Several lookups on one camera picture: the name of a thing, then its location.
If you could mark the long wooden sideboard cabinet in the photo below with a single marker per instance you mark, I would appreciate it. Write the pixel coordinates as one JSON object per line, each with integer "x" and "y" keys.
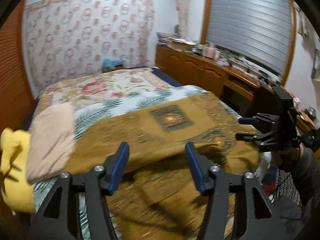
{"x": 240, "y": 92}

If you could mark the grey window roller blind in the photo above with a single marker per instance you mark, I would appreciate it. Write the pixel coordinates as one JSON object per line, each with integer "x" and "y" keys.
{"x": 257, "y": 29}

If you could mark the person's right hand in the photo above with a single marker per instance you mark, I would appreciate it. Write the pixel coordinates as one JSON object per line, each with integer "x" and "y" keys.
{"x": 287, "y": 156}

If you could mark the pink circle patterned curtain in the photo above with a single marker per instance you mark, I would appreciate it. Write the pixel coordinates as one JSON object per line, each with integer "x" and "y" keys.
{"x": 65, "y": 39}

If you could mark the mustard paisley patterned cloth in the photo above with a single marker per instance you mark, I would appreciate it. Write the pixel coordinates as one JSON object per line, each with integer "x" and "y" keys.
{"x": 157, "y": 198}

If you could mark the navy blue mattress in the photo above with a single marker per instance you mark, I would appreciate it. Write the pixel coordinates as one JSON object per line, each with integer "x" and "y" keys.
{"x": 165, "y": 77}

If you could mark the yellow plush toy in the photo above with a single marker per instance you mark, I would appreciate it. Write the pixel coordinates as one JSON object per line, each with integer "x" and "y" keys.
{"x": 17, "y": 193}

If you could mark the beige folded cloth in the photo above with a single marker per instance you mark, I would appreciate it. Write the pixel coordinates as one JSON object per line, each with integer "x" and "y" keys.
{"x": 52, "y": 142}

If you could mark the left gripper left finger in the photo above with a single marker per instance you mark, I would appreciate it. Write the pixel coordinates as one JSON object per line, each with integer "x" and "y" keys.
{"x": 102, "y": 181}

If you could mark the palm leaf print sheet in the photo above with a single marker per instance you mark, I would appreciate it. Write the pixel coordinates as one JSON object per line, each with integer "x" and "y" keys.
{"x": 88, "y": 115}

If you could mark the lavender tissue pack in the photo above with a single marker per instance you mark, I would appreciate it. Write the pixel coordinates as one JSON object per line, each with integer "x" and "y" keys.
{"x": 223, "y": 62}

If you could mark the cardboard box with blue cloth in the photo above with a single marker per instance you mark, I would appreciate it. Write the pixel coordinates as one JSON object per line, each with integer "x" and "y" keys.
{"x": 111, "y": 65}

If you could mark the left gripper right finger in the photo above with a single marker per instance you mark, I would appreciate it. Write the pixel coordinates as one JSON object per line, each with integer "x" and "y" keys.
{"x": 211, "y": 182}

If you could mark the floral rose bed blanket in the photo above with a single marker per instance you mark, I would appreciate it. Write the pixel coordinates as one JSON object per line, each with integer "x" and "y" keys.
{"x": 84, "y": 91}

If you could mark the open cardboard box on sideboard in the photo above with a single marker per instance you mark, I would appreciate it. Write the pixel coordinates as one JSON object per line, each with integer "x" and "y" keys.
{"x": 179, "y": 44}

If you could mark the beige tied side curtain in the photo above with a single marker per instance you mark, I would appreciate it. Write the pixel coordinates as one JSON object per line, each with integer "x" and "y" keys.
{"x": 183, "y": 16}

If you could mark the brown louvered wardrobe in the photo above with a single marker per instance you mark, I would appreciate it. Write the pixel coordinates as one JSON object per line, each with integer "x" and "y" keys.
{"x": 16, "y": 98}

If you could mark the pink thermos jug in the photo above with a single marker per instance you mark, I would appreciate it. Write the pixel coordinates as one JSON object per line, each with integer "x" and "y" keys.
{"x": 210, "y": 50}

